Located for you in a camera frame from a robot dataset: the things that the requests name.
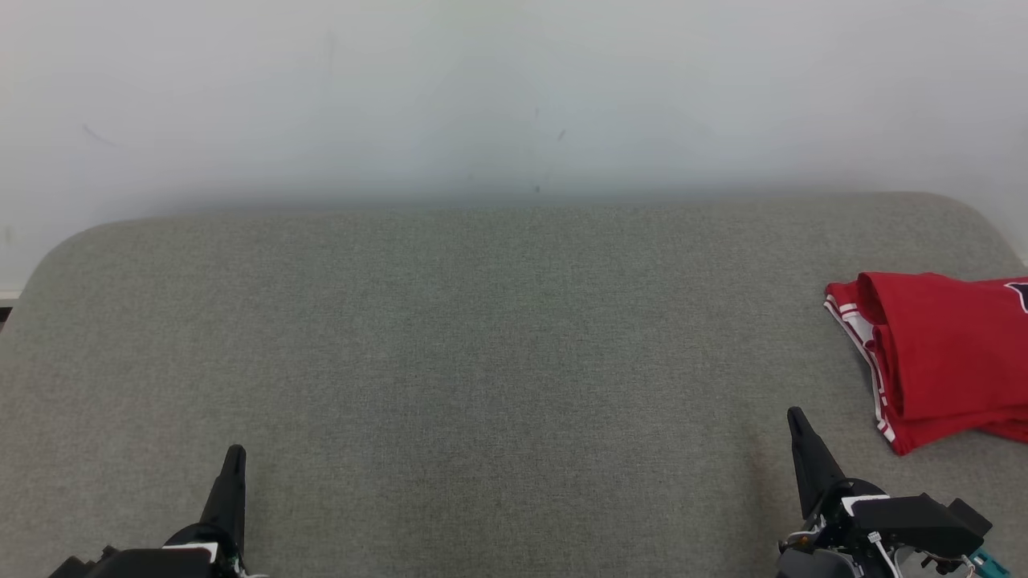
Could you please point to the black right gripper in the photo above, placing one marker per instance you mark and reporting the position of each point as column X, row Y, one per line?
column 915, row 522

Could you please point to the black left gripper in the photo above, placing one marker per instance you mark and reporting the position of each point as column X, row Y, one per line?
column 161, row 564

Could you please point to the red white basketball jersey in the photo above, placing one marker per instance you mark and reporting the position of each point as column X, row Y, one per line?
column 948, row 345

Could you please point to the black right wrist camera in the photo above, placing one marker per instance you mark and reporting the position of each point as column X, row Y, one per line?
column 972, row 518

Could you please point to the teal right camera connector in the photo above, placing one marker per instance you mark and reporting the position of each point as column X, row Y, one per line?
column 989, row 566

